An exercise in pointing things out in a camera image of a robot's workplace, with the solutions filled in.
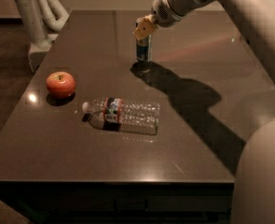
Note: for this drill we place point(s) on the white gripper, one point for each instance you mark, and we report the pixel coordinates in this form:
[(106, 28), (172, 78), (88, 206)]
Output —
[(164, 13)]

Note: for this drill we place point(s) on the red apple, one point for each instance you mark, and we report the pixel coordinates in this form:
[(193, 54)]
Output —
[(60, 85)]

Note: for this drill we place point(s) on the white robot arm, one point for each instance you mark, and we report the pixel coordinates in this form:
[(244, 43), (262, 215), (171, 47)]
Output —
[(253, 199)]

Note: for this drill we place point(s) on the clear plastic water bottle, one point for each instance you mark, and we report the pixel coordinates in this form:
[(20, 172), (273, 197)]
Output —
[(122, 115)]

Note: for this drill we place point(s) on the silver blue Red Bull can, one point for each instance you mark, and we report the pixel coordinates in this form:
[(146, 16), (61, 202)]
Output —
[(144, 49)]

